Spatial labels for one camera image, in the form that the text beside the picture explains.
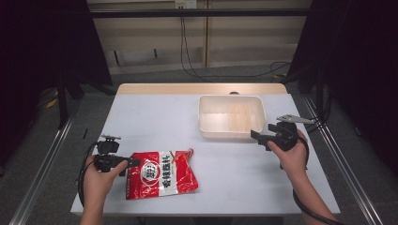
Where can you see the red seasoning packet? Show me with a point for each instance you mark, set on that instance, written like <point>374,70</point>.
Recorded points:
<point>169,175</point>

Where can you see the white table cover sheet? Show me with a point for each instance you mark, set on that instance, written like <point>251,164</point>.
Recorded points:
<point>237,175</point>

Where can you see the black metal stand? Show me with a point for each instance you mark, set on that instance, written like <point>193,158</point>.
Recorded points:
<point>62,103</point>

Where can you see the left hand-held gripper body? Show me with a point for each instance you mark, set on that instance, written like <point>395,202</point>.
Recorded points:
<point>108,161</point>

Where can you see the metal floor rail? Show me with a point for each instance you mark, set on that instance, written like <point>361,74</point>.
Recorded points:
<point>40,175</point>
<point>347,168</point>

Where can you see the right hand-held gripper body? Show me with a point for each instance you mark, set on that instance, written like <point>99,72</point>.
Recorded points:
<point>286,136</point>

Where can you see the white plastic tray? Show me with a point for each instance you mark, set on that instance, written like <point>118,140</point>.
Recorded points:
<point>219,120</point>

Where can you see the black curtain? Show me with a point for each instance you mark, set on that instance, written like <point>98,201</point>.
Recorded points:
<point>37,47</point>
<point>359,62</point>

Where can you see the small black floor piece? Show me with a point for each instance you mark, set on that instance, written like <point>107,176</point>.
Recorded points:
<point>85,133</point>

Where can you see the person's left hand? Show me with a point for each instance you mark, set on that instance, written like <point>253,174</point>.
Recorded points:
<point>97,184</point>

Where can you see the yellow floor item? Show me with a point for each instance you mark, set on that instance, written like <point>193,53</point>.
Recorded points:
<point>52,101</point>

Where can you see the person's right hand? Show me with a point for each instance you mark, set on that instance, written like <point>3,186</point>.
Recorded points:
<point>294,162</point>

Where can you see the white wall socket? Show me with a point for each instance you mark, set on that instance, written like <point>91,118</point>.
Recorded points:
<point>186,3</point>

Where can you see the black horizontal bar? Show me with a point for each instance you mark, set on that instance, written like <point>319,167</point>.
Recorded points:
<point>200,12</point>

